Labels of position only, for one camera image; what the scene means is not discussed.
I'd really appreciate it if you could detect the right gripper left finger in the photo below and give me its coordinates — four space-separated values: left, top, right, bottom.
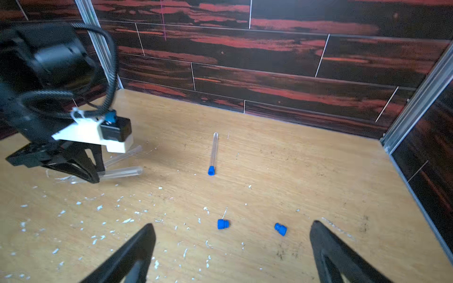
82 224 156 283

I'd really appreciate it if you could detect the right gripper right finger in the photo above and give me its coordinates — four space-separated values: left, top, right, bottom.
310 221 390 283

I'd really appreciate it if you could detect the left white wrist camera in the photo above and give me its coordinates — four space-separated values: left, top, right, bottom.
52 107 134 153

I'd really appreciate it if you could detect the blue stopper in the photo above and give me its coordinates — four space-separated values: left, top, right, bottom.
208 166 215 176
274 223 287 237
217 219 230 230

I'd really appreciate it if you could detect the clear glass test tube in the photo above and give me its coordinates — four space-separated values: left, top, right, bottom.
210 132 219 166

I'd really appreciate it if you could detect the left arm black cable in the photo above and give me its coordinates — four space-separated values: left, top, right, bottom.
15 22 119 121

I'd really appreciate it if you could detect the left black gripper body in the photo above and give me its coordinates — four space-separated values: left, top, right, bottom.
6 141 71 168

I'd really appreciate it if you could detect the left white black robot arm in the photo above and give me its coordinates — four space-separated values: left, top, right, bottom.
1 24 103 183

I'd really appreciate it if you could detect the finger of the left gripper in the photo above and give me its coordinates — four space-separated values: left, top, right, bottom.
49 141 100 183
88 144 105 172

